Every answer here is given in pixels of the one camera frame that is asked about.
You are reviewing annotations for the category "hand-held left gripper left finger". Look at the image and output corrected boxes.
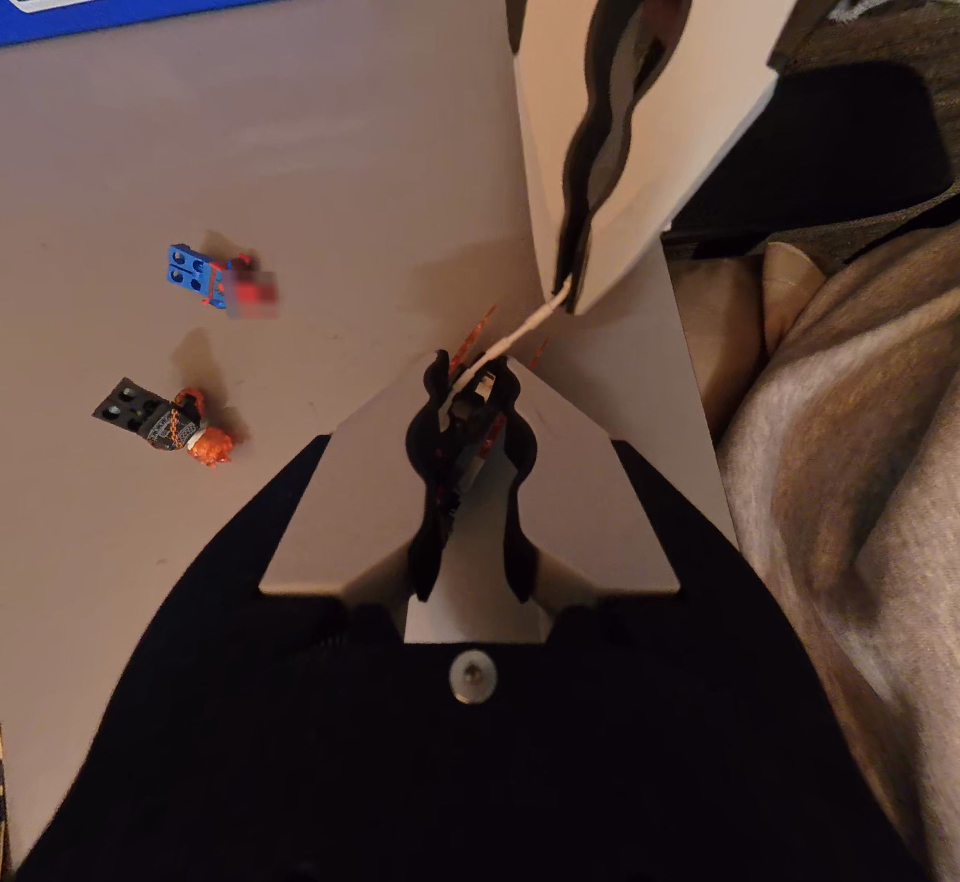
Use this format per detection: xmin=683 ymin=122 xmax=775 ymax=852
xmin=258 ymin=349 xmax=451 ymax=606

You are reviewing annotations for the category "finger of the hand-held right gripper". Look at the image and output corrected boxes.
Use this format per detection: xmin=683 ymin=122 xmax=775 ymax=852
xmin=513 ymin=0 xmax=650 ymax=298
xmin=570 ymin=0 xmax=837 ymax=315

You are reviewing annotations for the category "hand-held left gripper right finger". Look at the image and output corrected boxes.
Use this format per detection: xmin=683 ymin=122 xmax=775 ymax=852
xmin=495 ymin=357 xmax=682 ymax=606

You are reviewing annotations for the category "black toy brick motorcycle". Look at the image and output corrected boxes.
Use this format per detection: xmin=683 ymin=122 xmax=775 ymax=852
xmin=423 ymin=304 xmax=552 ymax=546

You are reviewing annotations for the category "white toy chain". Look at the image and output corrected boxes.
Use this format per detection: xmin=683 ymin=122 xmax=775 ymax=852
xmin=438 ymin=274 xmax=575 ymax=433

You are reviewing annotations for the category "black office chair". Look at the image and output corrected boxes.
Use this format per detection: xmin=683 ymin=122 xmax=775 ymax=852
xmin=663 ymin=60 xmax=957 ymax=238

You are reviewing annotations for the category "black flame-head toy minifigure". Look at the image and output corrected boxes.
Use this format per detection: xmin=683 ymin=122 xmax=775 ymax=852
xmin=92 ymin=376 xmax=234 ymax=467

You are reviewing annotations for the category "blue red toy minifigure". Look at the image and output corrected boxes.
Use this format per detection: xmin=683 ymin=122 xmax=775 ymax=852
xmin=165 ymin=243 xmax=260 ymax=312

